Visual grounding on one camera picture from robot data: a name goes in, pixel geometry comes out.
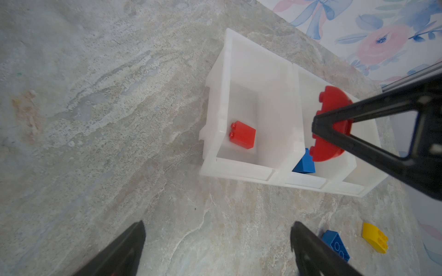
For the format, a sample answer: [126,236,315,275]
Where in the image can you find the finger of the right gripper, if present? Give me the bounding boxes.
[311,74,442,201]

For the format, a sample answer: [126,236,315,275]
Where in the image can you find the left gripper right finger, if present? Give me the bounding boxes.
[290,221,361,276]

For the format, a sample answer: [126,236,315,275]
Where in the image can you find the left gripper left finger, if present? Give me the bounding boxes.
[75,221,146,276]

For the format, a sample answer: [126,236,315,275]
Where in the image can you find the blue lego brick tall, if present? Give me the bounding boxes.
[292,148,315,174]

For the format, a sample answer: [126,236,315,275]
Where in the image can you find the red rounded lego brick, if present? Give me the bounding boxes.
[309,86,353,162]

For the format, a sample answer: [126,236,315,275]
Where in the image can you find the red sloped lego brick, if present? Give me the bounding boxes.
[229,121,256,150]

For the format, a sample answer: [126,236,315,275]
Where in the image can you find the blue lego brick centre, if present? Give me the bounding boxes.
[321,230,350,262]

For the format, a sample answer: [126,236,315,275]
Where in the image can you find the yellow lego brick top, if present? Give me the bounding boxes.
[362,223,389,254]

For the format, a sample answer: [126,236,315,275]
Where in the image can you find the middle white bin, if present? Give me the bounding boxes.
[284,65,356,194]

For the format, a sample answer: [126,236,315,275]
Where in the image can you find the left white bin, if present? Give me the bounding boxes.
[199,29,305,186]

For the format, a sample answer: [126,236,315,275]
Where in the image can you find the right corner aluminium post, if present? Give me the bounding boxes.
[382,61,442,93]

